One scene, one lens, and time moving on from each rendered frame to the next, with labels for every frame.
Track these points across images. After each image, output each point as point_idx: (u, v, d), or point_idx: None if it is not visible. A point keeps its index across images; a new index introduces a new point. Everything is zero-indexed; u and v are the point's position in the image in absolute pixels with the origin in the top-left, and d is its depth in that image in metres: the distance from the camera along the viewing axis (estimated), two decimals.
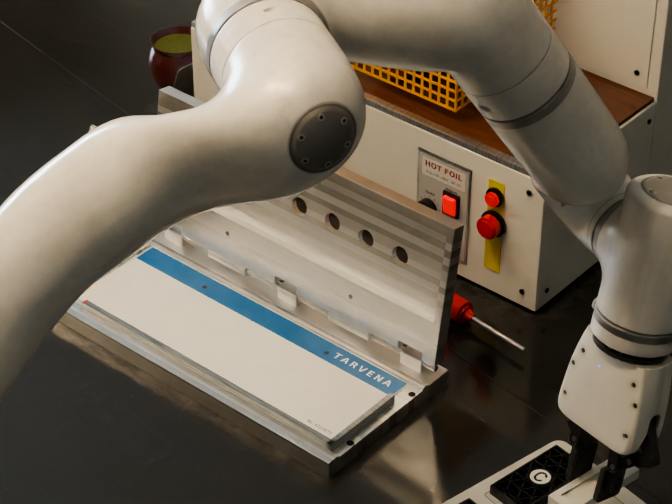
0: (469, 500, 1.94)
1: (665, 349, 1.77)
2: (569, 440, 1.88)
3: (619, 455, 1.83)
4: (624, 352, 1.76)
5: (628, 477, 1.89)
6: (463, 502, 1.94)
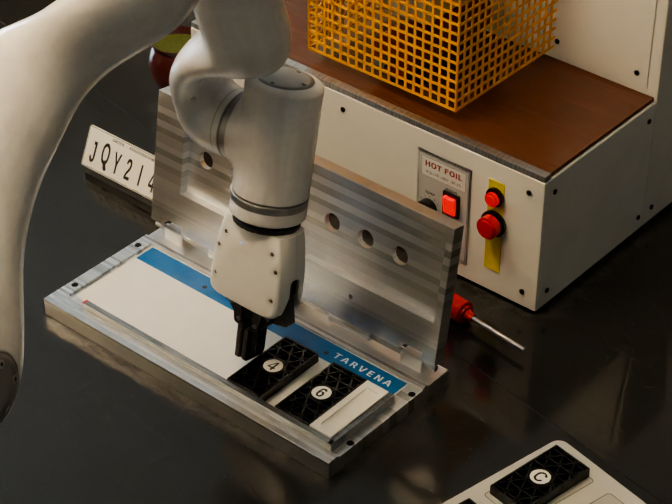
0: (469, 500, 1.94)
1: (295, 219, 2.01)
2: (235, 321, 2.10)
3: (261, 318, 2.07)
4: (260, 226, 2.00)
5: (379, 400, 2.05)
6: (463, 502, 1.94)
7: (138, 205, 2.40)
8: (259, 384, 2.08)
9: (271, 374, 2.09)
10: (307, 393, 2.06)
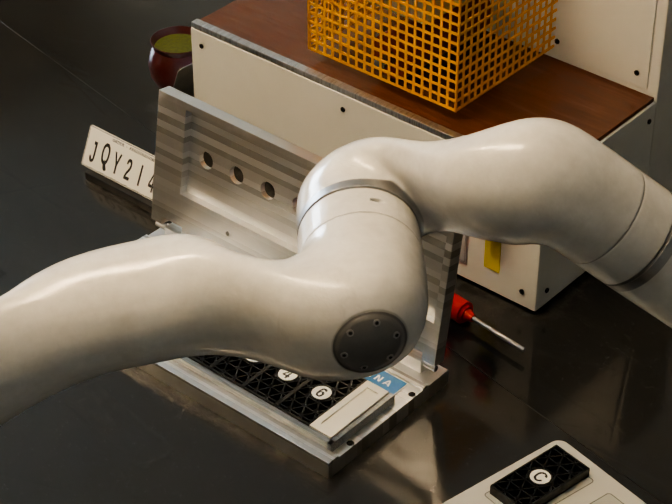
0: None
1: None
2: None
3: None
4: None
5: (379, 400, 2.05)
6: None
7: (138, 205, 2.40)
8: (274, 392, 2.07)
9: (286, 382, 2.08)
10: (307, 393, 2.06)
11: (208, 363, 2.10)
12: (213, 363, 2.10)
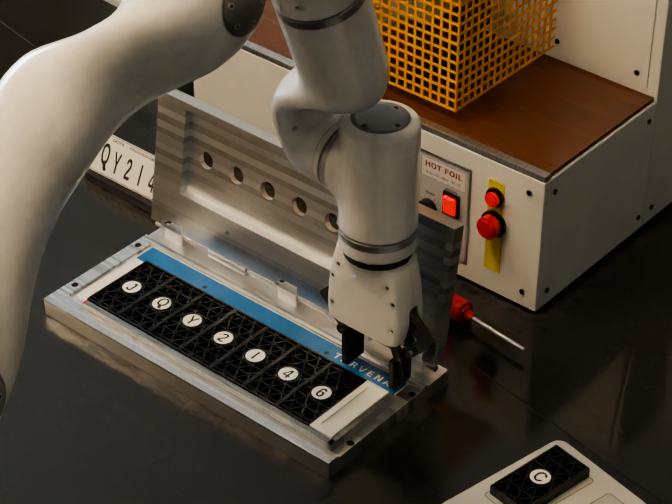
0: (206, 294, 2.20)
1: (407, 252, 1.97)
2: (337, 329, 2.09)
3: (398, 346, 2.04)
4: (371, 263, 1.96)
5: (379, 400, 2.05)
6: (201, 296, 2.20)
7: (138, 205, 2.40)
8: (274, 392, 2.07)
9: (286, 382, 2.08)
10: (307, 393, 2.06)
11: (208, 363, 2.10)
12: (213, 363, 2.10)
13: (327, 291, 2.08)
